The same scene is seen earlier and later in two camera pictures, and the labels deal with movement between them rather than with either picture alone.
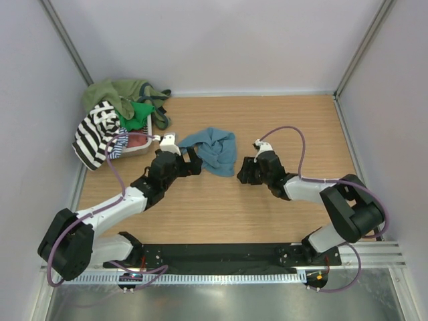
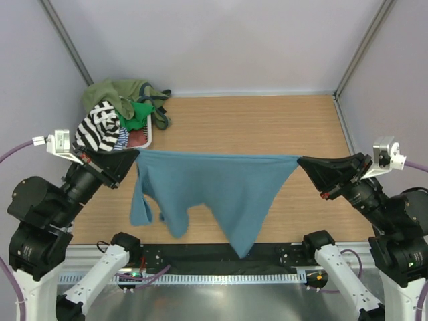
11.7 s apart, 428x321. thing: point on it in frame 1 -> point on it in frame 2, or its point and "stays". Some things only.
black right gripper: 248,166 -> 329,174
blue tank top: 218,150 -> 239,189
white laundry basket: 140,150 stays
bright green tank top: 141,112 stays
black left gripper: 195,163 -> 112,166
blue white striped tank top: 122,142 stays
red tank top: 136,140 stays
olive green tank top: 122,93 stays
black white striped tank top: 95,132 stays
